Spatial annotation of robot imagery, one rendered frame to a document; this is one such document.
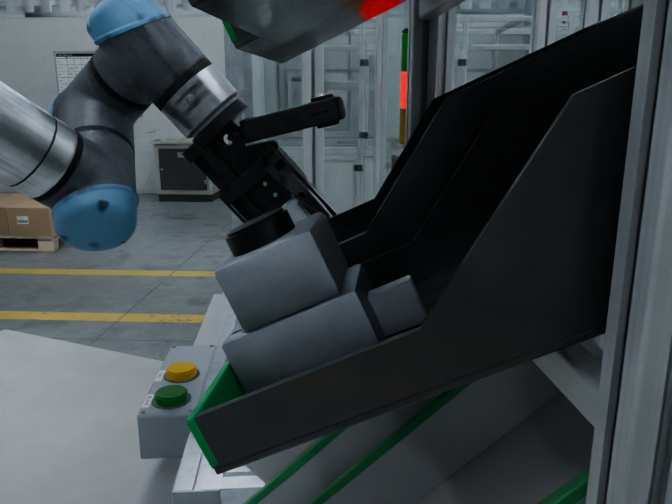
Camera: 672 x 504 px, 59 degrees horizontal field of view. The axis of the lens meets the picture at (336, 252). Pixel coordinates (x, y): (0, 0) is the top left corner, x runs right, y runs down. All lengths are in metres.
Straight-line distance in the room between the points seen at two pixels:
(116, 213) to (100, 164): 0.05
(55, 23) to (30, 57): 0.61
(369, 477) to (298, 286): 0.16
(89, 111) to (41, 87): 9.12
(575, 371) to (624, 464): 0.04
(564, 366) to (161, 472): 0.68
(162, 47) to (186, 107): 0.06
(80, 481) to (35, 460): 0.09
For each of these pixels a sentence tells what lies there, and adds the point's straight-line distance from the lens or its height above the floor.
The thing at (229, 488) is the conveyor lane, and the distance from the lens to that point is 0.63.
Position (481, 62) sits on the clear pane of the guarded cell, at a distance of 2.10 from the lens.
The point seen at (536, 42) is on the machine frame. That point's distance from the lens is 1.57.
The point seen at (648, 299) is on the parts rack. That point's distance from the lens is 0.17.
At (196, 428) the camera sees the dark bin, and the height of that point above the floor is 1.21.
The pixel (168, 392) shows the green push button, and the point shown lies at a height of 0.97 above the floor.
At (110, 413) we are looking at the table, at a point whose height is 0.86.
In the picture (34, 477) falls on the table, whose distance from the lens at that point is 0.89.
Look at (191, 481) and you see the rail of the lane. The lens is 0.64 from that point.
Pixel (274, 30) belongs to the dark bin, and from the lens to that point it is 0.28.
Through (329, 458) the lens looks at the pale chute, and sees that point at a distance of 0.40.
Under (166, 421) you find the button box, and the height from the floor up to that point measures 0.95.
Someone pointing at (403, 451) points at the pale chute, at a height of 1.12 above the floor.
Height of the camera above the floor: 1.32
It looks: 14 degrees down
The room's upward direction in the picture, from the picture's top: straight up
